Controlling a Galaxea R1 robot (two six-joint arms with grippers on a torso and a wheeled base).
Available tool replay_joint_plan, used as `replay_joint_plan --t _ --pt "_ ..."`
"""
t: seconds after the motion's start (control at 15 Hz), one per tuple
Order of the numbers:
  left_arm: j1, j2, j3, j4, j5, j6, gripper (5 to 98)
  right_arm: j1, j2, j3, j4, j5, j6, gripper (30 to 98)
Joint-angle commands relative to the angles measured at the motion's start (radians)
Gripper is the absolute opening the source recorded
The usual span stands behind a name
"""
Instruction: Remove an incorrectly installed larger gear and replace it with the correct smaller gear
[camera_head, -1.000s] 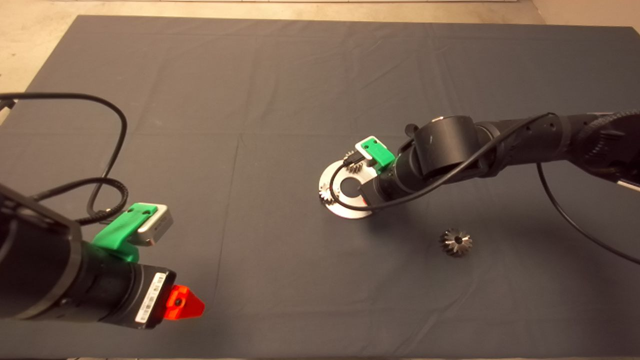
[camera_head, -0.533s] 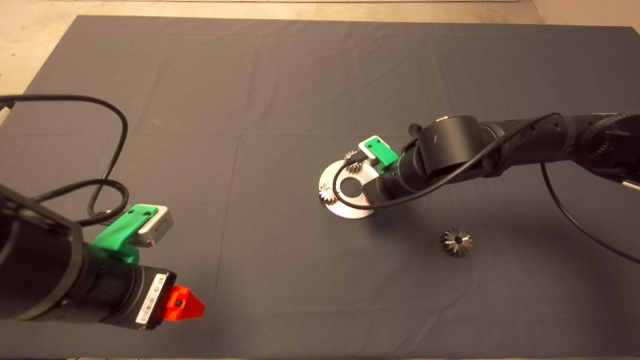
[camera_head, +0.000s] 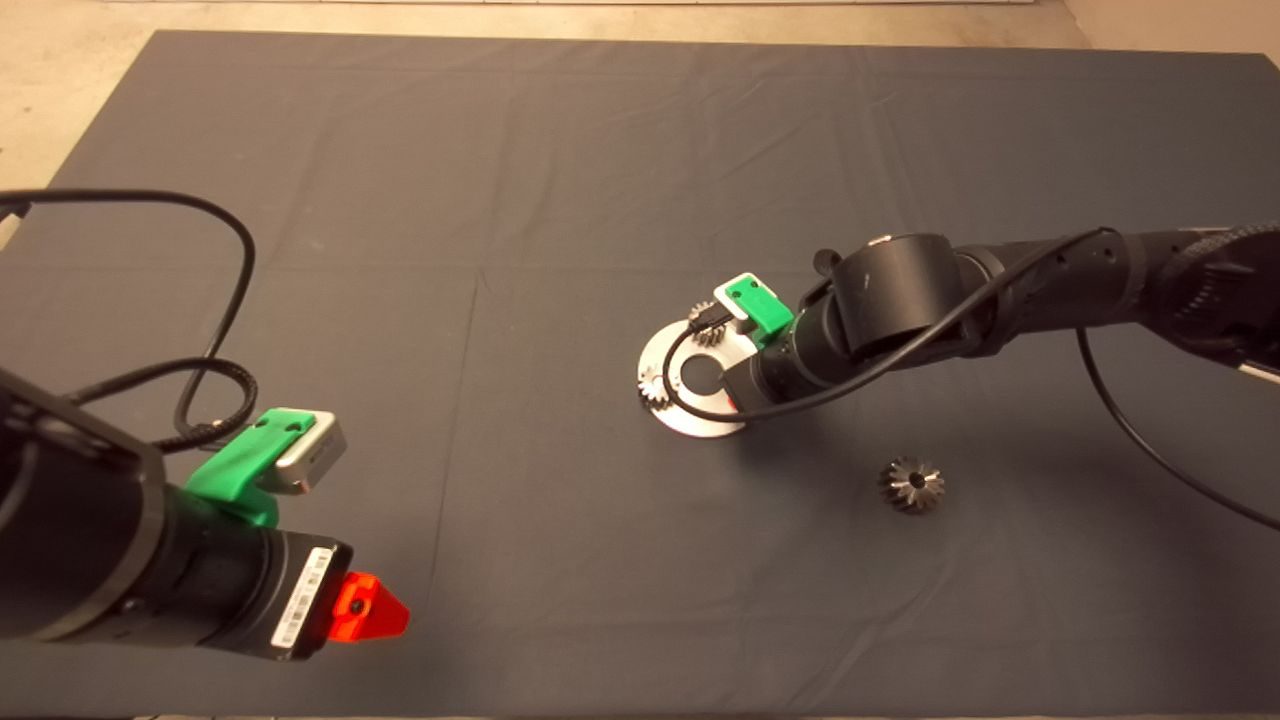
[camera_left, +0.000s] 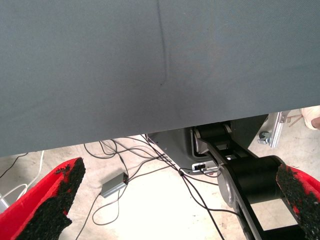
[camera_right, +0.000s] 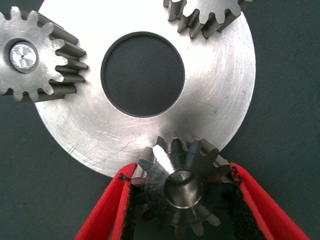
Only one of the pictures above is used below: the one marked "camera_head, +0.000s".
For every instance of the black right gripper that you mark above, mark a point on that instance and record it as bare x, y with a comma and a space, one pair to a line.
766, 384

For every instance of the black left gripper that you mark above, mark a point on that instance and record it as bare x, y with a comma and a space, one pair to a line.
299, 596

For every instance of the large steel bevel gear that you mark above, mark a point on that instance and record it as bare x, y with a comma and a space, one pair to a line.
912, 485

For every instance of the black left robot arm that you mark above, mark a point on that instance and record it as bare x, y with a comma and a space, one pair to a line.
60, 530

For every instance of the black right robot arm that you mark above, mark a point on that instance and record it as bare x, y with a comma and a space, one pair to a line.
900, 290

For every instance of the small steel spur gear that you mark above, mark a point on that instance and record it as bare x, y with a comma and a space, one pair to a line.
652, 388
712, 338

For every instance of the round metal plate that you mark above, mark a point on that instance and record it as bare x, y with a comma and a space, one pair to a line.
700, 422

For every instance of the dark grey table cloth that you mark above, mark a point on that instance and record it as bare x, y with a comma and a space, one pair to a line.
500, 200

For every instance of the green right camera mount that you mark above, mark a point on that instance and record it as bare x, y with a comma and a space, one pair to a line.
760, 300

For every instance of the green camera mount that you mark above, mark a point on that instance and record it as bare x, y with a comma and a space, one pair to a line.
240, 468
760, 300

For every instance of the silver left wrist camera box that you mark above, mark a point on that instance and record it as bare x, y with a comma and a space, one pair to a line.
318, 452

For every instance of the green left camera mount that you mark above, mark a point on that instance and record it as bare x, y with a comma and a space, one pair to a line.
240, 468

